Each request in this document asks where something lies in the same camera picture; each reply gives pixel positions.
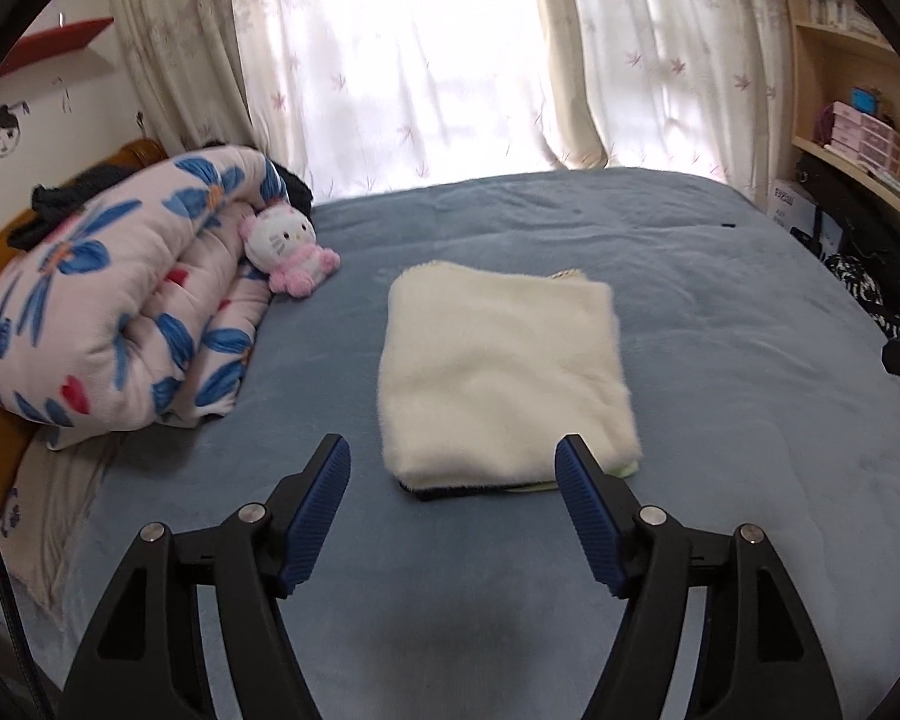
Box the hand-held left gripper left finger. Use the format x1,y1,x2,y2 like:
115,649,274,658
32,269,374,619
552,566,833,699
58,433,352,720

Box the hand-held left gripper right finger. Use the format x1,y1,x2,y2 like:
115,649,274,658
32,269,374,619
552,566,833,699
555,433,845,720

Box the white fluffy cardigan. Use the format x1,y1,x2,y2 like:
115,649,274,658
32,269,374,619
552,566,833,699
379,260,642,494

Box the black hanging clothes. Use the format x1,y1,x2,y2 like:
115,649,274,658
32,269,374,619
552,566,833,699
795,154,900,316

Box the dark clothes pile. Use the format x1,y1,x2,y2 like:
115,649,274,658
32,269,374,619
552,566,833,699
7,165,140,252

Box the black white spotted garment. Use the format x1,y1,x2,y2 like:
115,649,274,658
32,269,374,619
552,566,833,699
825,253,900,338

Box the green garment with black trim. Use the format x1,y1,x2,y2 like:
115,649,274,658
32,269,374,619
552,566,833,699
397,457,638,501

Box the white cardboard box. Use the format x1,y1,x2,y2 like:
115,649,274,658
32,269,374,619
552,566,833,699
766,178,822,241

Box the blue bed blanket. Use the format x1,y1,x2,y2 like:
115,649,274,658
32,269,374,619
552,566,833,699
15,169,900,720

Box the pink drawer organizer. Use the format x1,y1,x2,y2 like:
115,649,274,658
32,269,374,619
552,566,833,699
821,100,900,173

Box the wooden shelf unit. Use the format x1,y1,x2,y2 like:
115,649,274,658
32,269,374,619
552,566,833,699
769,0,900,241

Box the pink white plush cat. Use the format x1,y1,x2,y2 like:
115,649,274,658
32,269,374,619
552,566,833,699
238,202,341,297

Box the floral quilt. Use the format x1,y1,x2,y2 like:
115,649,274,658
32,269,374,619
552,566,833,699
0,146,316,451

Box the sheer floral curtain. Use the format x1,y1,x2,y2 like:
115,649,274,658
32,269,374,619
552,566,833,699
525,0,800,200
105,0,608,203

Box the cartoon face wall sticker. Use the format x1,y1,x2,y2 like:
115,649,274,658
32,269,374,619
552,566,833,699
0,101,31,160

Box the red wall shelf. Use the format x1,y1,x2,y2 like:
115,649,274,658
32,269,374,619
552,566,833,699
0,15,117,83

